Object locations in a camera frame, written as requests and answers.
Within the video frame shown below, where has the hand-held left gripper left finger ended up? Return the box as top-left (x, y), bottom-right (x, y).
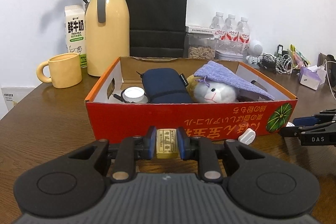
top-left (66, 126), bottom-right (157, 184)

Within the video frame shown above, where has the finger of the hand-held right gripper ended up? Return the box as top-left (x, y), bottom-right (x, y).
top-left (279, 123), bottom-right (336, 137)
top-left (292, 109), bottom-right (336, 127)

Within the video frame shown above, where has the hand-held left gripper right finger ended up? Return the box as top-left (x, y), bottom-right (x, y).
top-left (177, 126), bottom-right (266, 184)

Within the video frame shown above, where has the yellow rectangular labelled block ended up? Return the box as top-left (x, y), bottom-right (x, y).
top-left (156, 128), bottom-right (179, 160)

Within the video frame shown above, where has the red cardboard box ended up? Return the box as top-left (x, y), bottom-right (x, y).
top-left (84, 56), bottom-right (299, 144)

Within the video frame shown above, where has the white bottle cap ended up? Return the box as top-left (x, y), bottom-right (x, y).
top-left (124, 87), bottom-right (145, 103)
top-left (238, 128), bottom-right (257, 145)

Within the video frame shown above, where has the navy blue zip case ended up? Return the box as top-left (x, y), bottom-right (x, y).
top-left (136, 68), bottom-right (194, 104)

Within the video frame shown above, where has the hamster plush toy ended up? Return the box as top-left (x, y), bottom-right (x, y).
top-left (186, 74), bottom-right (239, 104)

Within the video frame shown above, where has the purple knit pouch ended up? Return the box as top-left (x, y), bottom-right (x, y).
top-left (194, 60), bottom-right (276, 101)

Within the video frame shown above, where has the purple tissue pack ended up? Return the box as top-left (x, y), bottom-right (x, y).
top-left (299, 64), bottom-right (326, 91)

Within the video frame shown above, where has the colourful snack packet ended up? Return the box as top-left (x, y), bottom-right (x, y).
top-left (289, 44), bottom-right (310, 67)

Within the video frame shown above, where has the white robot figurine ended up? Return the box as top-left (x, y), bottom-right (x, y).
top-left (246, 40), bottom-right (264, 69)

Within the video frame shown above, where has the clear jar of seeds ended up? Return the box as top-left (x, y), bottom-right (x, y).
top-left (187, 34), bottom-right (216, 59)

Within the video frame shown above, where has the purple and white tin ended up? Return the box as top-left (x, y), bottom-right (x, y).
top-left (215, 49), bottom-right (247, 61)

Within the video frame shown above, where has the yellow mug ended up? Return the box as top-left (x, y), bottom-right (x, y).
top-left (36, 53), bottom-right (83, 89)

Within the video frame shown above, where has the small flat white box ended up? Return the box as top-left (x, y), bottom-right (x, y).
top-left (185, 25), bottom-right (219, 34)

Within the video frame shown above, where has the yellow thermos jug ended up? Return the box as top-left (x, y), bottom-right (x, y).
top-left (85, 0), bottom-right (131, 77)

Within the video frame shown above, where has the black paper bag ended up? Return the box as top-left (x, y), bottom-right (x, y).
top-left (121, 0), bottom-right (189, 58)

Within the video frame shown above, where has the white milk carton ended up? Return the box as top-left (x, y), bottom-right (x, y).
top-left (64, 5), bottom-right (88, 68)

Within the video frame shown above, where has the white charging cable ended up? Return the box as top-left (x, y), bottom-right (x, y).
top-left (324, 58), bottom-right (336, 95)

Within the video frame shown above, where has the tangle of chargers and cables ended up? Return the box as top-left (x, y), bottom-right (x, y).
top-left (260, 44), bottom-right (300, 75)

